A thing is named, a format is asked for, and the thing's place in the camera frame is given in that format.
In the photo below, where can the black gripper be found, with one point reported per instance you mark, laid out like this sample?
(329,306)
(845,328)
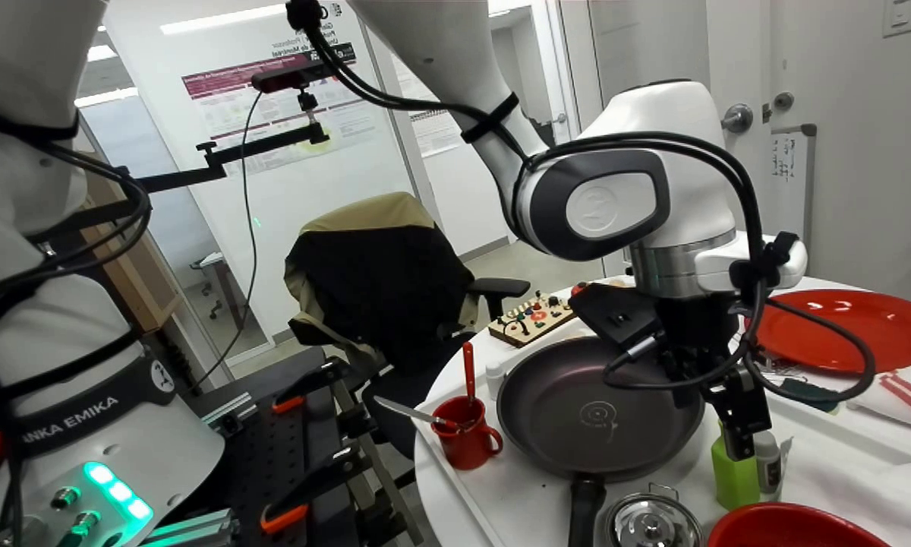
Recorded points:
(710,346)

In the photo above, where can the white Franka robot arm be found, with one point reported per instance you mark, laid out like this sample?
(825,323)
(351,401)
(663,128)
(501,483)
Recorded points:
(679,122)

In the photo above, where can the dark green sponge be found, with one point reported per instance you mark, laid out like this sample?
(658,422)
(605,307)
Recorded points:
(806,394)

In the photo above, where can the red bowl of coffee beans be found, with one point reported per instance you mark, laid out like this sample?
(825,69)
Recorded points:
(790,527)

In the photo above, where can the white cloth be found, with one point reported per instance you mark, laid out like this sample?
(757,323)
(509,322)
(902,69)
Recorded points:
(860,476)

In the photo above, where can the metal lid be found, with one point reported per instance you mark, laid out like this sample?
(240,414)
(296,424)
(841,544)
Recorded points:
(644,522)

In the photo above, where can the red plate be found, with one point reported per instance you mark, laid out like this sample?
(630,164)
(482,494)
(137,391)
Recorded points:
(860,329)

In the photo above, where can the black frying pan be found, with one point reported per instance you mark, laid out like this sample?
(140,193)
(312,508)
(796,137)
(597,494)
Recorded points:
(597,406)

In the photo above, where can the paper sheet on door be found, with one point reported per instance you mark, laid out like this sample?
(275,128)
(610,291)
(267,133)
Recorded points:
(790,193)

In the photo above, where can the wooden toy board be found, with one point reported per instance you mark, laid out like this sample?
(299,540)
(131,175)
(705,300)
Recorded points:
(534,322)

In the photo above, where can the red measuring cup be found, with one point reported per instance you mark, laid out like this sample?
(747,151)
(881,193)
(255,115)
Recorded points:
(464,431)

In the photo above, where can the silver door lock knob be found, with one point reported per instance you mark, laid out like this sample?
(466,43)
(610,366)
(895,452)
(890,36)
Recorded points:
(778,104)

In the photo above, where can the black office chair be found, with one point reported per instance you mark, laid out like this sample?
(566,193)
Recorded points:
(376,293)

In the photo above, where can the beige cloth on chair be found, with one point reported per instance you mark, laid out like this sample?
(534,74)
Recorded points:
(376,214)

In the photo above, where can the black robot cart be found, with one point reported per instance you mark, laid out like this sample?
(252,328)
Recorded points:
(306,458)

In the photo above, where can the pink striped poster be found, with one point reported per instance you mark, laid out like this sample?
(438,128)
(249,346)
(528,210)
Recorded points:
(224,82)

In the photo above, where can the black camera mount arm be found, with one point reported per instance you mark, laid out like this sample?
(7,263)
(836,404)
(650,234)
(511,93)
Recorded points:
(252,151)

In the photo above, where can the black camera bar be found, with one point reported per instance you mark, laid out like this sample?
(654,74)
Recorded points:
(306,69)

